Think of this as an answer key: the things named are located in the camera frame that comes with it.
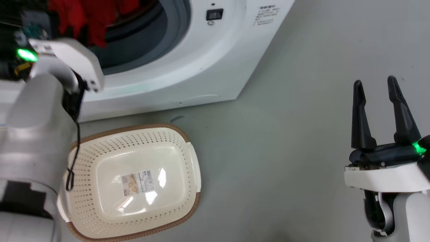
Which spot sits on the right gripper dark white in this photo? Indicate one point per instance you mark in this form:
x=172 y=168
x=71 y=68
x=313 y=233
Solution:
x=386 y=174

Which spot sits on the left gripper white dark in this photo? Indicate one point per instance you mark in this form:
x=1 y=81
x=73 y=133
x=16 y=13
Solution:
x=77 y=57

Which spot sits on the red garment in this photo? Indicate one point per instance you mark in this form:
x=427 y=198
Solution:
x=97 y=20

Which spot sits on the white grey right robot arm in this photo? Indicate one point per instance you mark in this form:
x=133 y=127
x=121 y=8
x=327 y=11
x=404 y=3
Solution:
x=413 y=215

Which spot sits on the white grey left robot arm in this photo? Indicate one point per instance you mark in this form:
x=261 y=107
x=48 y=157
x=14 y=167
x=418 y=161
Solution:
x=33 y=134

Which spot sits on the cream perforated laundry basket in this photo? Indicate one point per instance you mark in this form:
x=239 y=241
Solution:
x=100 y=161

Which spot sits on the white front-load washing machine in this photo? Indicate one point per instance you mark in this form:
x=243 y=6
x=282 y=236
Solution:
x=201 y=67

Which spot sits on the paper sticker label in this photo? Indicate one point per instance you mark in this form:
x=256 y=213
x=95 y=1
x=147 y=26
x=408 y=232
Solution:
x=138 y=183

